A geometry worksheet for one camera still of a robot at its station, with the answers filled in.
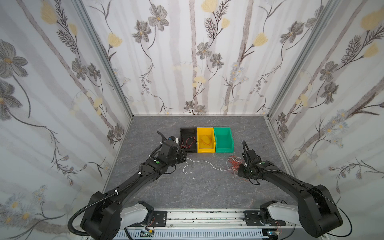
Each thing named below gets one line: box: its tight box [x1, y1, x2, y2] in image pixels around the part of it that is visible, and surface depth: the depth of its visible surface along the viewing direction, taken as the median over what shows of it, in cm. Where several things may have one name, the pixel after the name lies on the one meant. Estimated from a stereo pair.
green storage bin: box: [214, 127, 234, 153], surface depth 103 cm
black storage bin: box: [179, 127, 198, 153], surface depth 103 cm
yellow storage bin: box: [196, 127, 216, 154], surface depth 105 cm
